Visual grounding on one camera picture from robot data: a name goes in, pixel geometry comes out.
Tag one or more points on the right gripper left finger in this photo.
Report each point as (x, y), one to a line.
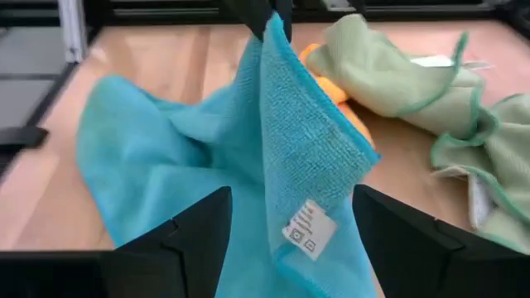
(186, 260)

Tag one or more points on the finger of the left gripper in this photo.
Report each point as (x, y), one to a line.
(252, 14)
(285, 12)

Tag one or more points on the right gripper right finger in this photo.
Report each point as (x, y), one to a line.
(406, 260)

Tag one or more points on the orange microfiber towel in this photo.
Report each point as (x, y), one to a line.
(331, 89)

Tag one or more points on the blue microfiber towel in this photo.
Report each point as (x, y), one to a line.
(165, 165)

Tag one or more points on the pale green microfiber towel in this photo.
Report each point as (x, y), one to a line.
(372, 74)
(505, 165)

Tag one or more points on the silver metal bar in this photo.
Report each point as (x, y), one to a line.
(71, 29)

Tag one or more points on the black aluminium table frame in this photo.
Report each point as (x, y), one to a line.
(20, 137)

